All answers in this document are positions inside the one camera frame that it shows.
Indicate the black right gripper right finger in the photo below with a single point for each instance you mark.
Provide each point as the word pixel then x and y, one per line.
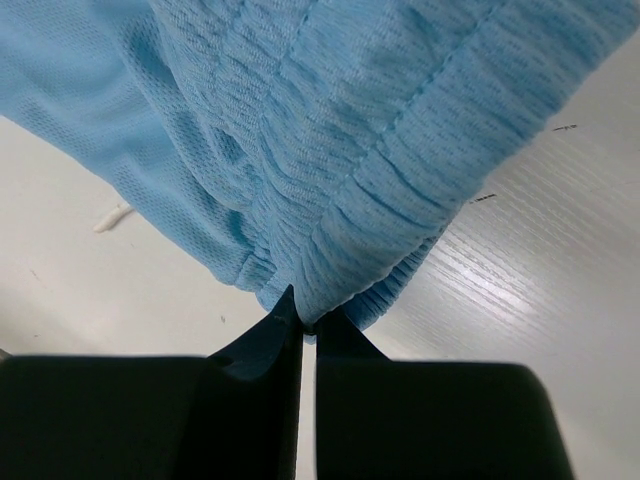
pixel 378 418

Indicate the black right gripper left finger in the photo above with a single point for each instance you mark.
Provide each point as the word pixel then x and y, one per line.
pixel 230 415

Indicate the light blue shorts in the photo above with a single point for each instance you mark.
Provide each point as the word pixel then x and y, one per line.
pixel 318 146

